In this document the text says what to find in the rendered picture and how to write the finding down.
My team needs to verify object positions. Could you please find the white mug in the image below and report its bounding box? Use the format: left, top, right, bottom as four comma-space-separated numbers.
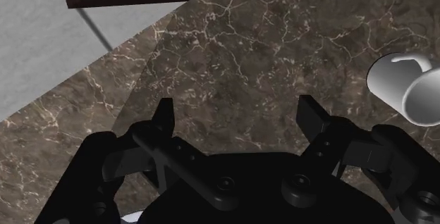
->
366, 52, 440, 127

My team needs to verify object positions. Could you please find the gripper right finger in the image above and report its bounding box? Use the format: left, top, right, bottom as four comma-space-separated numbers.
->
281, 94, 440, 224

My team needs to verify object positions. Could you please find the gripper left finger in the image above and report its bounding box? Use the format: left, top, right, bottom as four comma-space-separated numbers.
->
34, 97, 240, 224

